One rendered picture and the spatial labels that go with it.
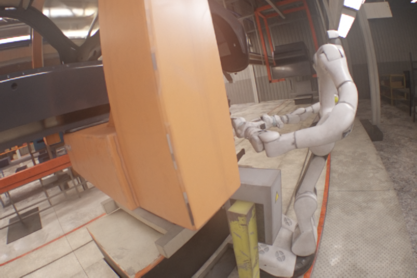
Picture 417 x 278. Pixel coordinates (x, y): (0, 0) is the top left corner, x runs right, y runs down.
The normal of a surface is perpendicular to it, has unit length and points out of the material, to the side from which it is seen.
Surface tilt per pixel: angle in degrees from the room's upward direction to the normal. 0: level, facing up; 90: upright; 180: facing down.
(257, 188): 90
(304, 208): 90
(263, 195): 90
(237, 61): 91
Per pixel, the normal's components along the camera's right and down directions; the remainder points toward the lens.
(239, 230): -0.58, 0.24
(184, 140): 0.80, -0.05
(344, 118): -0.56, -0.34
